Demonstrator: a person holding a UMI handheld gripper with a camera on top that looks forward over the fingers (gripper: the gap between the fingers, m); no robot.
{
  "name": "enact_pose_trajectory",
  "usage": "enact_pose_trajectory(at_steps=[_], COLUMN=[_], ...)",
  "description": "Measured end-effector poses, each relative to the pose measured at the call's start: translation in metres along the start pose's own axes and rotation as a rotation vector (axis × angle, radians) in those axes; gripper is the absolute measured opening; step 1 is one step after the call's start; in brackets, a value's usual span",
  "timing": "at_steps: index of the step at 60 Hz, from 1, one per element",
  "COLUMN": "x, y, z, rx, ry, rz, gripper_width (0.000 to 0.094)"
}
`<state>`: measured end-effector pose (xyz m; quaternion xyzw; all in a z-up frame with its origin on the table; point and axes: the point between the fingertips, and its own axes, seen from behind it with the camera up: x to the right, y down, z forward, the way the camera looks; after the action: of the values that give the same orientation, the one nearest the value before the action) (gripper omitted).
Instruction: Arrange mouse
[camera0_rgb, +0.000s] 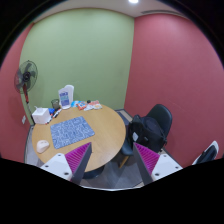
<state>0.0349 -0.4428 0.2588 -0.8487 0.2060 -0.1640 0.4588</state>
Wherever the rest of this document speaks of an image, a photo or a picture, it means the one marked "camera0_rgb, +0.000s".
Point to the black standing fan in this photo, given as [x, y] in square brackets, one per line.
[25, 79]

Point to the dark pen holder cup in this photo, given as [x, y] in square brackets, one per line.
[55, 104]

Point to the black backpack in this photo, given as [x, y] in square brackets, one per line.
[147, 132]

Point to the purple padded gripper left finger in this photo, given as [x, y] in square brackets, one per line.
[70, 166]

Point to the white tissue box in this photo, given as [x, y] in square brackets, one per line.
[41, 115]

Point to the blue patterned mouse pad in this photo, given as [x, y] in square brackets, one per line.
[70, 131]

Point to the round wooden table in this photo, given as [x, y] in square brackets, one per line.
[109, 136]

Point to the white plastic jug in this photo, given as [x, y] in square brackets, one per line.
[66, 96]

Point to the beige computer mouse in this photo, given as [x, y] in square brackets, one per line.
[42, 146]

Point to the white wall socket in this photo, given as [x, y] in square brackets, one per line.
[23, 119]

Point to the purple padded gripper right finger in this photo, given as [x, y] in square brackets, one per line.
[153, 166]

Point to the orange snack packet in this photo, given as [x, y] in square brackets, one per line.
[81, 105]

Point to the black and white chair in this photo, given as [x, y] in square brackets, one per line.
[208, 154]

